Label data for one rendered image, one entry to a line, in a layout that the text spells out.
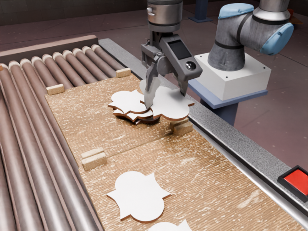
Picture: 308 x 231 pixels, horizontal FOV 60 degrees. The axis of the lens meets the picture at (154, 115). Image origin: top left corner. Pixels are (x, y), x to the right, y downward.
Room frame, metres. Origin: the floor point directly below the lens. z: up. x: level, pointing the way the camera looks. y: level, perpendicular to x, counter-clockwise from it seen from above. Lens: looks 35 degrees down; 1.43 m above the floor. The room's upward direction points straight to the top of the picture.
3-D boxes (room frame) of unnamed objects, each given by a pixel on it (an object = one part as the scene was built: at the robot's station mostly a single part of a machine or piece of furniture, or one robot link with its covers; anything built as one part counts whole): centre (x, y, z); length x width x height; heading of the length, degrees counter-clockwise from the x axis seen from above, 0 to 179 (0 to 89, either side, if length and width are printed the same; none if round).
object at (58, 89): (0.83, 0.35, 0.95); 0.06 x 0.02 x 0.03; 120
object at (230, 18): (1.02, -0.30, 1.13); 0.13 x 0.12 x 0.14; 39
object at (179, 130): (0.61, -0.08, 0.95); 0.06 x 0.02 x 0.03; 119
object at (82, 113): (0.73, 0.14, 0.93); 0.41 x 0.35 x 0.02; 30
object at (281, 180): (0.43, -0.35, 0.92); 0.08 x 0.08 x 0.02; 32
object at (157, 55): (0.61, -0.02, 1.20); 0.09 x 0.08 x 0.12; 30
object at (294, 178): (0.43, -0.35, 0.92); 0.06 x 0.06 x 0.01; 32
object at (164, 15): (0.60, -0.02, 1.28); 0.08 x 0.08 x 0.05
